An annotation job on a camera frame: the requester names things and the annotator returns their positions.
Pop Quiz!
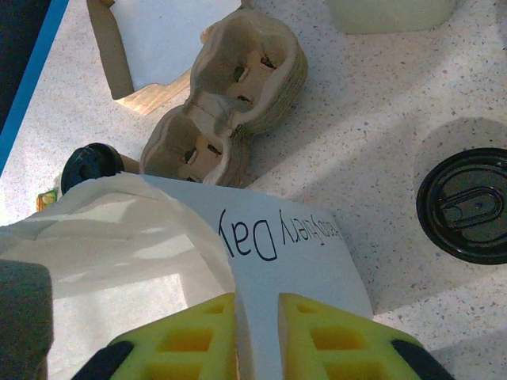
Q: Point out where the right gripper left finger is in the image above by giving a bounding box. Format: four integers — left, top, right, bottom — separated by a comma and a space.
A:
81, 292, 238, 380

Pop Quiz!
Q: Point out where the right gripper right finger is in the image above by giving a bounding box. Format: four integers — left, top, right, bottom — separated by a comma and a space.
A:
278, 292, 456, 380

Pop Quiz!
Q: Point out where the white paper bag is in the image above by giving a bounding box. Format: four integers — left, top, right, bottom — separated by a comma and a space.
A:
0, 173, 374, 380

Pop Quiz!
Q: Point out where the brown paper coffee cup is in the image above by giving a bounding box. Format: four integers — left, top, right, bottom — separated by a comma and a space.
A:
114, 154, 143, 177

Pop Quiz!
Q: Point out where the black cup lid stack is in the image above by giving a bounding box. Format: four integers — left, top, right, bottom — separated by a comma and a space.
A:
415, 147, 507, 265

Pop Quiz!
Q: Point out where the green snack bar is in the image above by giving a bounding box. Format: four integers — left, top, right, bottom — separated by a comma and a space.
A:
36, 189, 60, 211

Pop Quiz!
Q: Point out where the cardboard napkin box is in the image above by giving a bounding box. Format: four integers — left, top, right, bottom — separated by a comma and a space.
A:
86, 0, 254, 116

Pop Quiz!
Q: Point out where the pulp cup carrier stack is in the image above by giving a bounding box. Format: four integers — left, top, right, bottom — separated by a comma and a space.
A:
140, 9, 308, 189

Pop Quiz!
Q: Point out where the white napkin stack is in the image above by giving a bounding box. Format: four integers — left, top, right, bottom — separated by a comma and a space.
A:
112, 0, 242, 92

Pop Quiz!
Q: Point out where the cream knife block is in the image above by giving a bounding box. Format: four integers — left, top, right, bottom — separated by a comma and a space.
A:
324, 0, 463, 35

